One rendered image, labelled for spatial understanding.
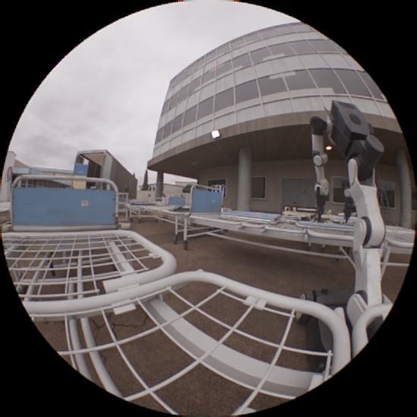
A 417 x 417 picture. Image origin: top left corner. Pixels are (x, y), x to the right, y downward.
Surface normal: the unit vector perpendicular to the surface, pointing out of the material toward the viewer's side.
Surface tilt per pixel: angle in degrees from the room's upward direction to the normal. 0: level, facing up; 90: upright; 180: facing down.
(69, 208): 90
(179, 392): 0
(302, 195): 90
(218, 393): 0
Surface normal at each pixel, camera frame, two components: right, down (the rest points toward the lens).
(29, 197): 0.77, 0.07
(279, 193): -0.65, 0.00
